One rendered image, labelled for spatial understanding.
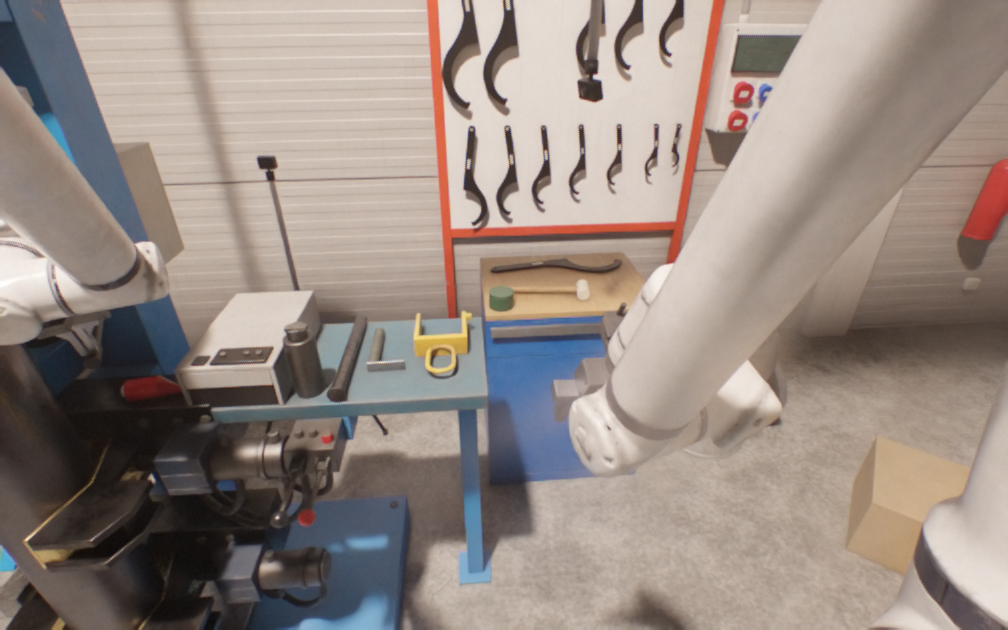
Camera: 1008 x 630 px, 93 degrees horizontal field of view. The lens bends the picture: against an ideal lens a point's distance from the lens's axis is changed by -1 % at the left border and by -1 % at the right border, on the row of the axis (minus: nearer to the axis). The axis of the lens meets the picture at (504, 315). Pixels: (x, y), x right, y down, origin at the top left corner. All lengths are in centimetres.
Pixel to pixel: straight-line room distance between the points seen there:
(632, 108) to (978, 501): 267
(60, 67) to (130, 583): 127
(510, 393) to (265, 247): 181
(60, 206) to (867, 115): 69
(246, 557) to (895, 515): 232
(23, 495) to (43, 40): 98
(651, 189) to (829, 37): 283
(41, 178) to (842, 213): 66
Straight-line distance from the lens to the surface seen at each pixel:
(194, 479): 145
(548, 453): 240
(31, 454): 142
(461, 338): 144
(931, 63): 30
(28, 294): 90
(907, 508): 255
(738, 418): 60
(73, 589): 167
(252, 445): 141
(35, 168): 64
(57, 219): 70
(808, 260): 34
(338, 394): 134
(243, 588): 178
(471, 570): 221
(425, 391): 134
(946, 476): 281
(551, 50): 284
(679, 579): 233
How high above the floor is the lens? 189
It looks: 30 degrees down
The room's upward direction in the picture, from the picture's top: straight up
